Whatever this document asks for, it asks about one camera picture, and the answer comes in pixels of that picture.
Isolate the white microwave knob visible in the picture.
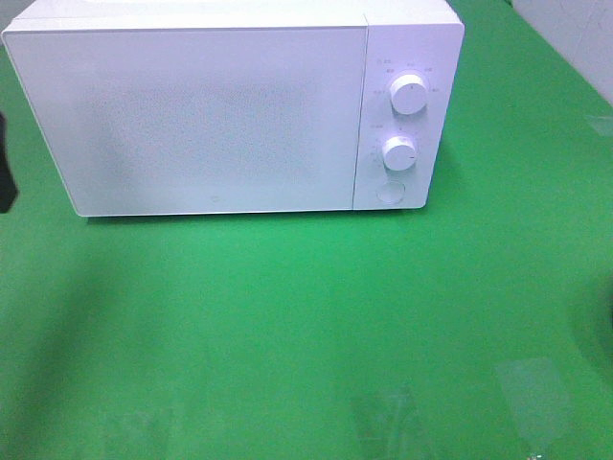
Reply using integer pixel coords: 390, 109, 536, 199
382, 136, 418, 172
389, 72, 428, 115

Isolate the white microwave door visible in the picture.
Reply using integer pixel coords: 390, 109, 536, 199
4, 27, 367, 217

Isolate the white microwave oven body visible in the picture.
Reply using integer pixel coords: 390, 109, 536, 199
2, 1, 465, 211

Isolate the round door release button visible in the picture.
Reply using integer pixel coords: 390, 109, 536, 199
376, 181, 405, 204

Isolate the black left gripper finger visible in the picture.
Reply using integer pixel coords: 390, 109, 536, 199
0, 115, 18, 214

